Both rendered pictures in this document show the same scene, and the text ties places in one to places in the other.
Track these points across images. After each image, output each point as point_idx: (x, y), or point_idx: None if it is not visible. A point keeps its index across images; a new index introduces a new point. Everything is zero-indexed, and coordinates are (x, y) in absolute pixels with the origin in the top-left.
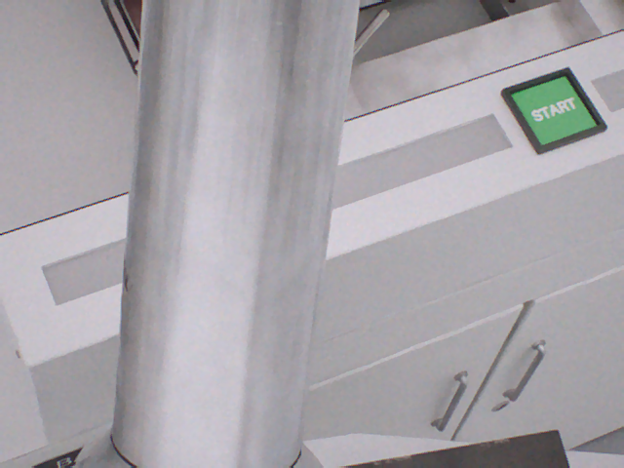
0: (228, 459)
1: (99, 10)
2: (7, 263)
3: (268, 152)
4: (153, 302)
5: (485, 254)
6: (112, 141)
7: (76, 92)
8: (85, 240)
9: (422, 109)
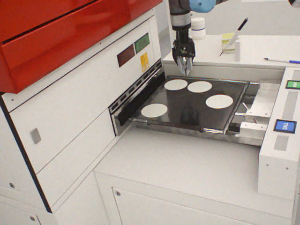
0: None
1: (191, 144)
2: (268, 153)
3: None
4: None
5: None
6: (224, 156)
7: (207, 155)
8: (272, 141)
9: (280, 96)
